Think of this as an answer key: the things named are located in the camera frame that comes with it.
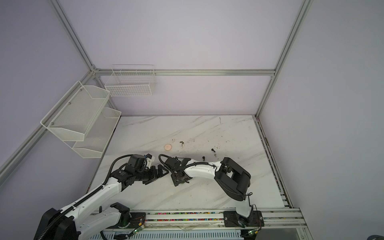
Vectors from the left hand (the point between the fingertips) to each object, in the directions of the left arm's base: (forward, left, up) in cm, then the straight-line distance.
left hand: (162, 176), depth 81 cm
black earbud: (+16, -23, -7) cm, 29 cm away
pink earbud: (+29, -2, -6) cm, 29 cm away
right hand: (-1, -7, -7) cm, 10 cm away
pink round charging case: (+23, +1, -6) cm, 24 cm away
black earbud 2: (+22, -30, -7) cm, 37 cm away
